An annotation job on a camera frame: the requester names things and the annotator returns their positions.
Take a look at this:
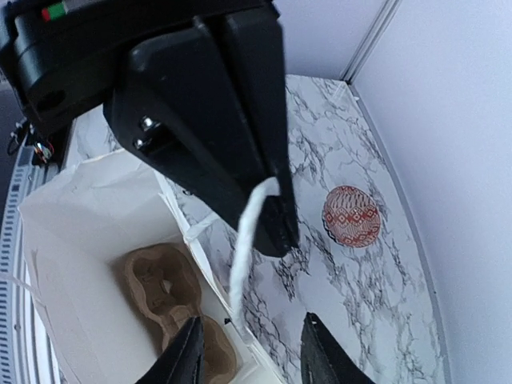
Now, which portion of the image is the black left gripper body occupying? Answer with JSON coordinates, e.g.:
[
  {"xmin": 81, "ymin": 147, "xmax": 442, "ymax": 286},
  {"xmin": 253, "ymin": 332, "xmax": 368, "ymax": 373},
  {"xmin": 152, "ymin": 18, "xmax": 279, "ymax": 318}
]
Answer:
[{"xmin": 1, "ymin": 1, "xmax": 279, "ymax": 132}]

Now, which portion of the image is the red patterned bowl left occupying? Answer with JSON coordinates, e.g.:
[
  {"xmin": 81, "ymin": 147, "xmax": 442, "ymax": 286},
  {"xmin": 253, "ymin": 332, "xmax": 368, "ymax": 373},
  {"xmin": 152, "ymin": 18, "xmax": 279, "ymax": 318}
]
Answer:
[{"xmin": 322, "ymin": 185, "xmax": 382, "ymax": 248}]

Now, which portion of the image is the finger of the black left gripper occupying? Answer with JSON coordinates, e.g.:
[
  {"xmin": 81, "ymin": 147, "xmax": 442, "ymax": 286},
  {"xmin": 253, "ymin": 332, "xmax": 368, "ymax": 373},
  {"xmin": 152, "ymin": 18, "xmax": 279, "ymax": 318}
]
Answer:
[
  {"xmin": 191, "ymin": 7, "xmax": 299, "ymax": 258},
  {"xmin": 103, "ymin": 39, "xmax": 248, "ymax": 227}
]

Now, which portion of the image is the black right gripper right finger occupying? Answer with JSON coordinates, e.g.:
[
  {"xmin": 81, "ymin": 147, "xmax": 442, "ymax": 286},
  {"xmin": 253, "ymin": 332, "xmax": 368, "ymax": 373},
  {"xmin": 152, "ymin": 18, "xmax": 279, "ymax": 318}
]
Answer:
[{"xmin": 300, "ymin": 312, "xmax": 374, "ymax": 384}]

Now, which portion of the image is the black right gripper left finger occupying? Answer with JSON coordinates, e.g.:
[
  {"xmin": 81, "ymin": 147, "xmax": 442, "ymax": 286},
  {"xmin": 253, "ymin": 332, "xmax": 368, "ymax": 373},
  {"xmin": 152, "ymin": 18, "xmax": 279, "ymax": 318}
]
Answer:
[{"xmin": 136, "ymin": 317, "xmax": 205, "ymax": 384}]

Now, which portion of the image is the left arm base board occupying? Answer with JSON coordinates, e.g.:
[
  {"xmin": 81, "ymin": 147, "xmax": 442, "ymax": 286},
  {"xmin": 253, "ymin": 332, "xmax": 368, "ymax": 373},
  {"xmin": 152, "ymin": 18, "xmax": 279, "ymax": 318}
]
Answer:
[{"xmin": 6, "ymin": 118, "xmax": 72, "ymax": 169}]

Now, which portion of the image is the brown paper takeout bag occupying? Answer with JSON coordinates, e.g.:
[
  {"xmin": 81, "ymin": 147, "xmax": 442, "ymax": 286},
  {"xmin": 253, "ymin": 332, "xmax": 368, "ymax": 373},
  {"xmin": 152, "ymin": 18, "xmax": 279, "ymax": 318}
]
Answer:
[{"xmin": 19, "ymin": 150, "xmax": 282, "ymax": 383}]

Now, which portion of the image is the brown cardboard cup carrier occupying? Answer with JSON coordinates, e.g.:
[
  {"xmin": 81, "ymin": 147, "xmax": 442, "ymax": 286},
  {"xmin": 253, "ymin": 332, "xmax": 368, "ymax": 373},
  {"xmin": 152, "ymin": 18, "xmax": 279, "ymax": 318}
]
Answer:
[{"xmin": 124, "ymin": 243, "xmax": 237, "ymax": 383}]

